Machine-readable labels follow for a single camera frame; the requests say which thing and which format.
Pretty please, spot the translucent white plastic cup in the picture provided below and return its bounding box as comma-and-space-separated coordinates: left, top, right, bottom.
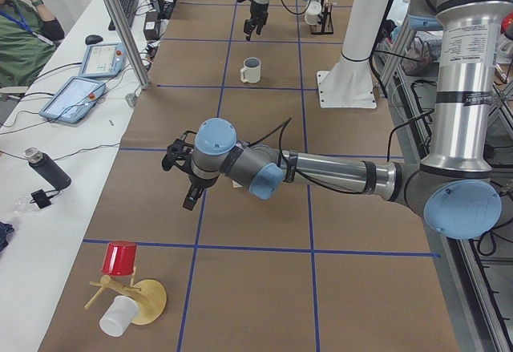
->
99, 295, 139, 337

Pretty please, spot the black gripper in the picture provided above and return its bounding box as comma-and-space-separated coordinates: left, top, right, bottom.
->
244, 1, 269, 41
183, 162, 219, 210

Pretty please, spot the teach pendant tablet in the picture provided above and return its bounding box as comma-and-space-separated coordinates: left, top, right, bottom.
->
38, 76, 106, 124
79, 42, 126, 79

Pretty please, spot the white cup on rack lower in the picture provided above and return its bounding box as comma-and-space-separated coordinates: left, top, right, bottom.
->
304, 1, 322, 26

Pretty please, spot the wooden cup tree stand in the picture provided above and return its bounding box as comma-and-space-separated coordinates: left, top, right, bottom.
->
84, 271, 168, 326

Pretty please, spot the person in green shirt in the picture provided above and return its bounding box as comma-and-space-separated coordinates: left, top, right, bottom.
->
1, 0, 65, 87

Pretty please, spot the black keyboard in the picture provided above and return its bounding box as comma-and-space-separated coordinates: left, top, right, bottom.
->
119, 0, 139, 27

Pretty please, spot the black water bottle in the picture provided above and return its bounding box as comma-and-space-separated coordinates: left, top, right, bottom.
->
24, 148, 71, 191

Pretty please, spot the black wire mug rack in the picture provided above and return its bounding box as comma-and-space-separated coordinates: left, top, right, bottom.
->
309, 0, 334, 35

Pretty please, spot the black binder clip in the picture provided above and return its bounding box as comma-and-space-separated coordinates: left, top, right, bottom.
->
30, 189, 60, 209

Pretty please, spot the black computer mouse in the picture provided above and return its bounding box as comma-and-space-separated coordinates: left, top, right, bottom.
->
84, 34, 103, 46

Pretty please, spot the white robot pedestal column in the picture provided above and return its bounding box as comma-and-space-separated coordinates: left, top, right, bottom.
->
317, 0, 389, 109

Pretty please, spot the black power adapter box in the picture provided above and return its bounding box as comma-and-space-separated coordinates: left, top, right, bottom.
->
143, 10, 161, 41

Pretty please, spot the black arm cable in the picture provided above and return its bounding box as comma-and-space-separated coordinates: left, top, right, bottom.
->
250, 117, 378, 195

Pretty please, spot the far teach pendant tablet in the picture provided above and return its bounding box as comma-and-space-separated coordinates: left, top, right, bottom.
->
79, 42, 126, 79

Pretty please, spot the red plastic cup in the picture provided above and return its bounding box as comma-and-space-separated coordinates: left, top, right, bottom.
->
101, 241, 137, 276

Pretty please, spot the white mug grey inside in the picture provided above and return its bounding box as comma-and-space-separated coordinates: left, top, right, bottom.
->
240, 57, 261, 83

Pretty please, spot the near teach pendant tablet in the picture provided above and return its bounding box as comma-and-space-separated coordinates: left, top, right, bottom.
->
38, 76, 106, 124

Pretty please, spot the aluminium frame post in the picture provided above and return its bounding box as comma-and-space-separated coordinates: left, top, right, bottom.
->
103, 0, 150, 90

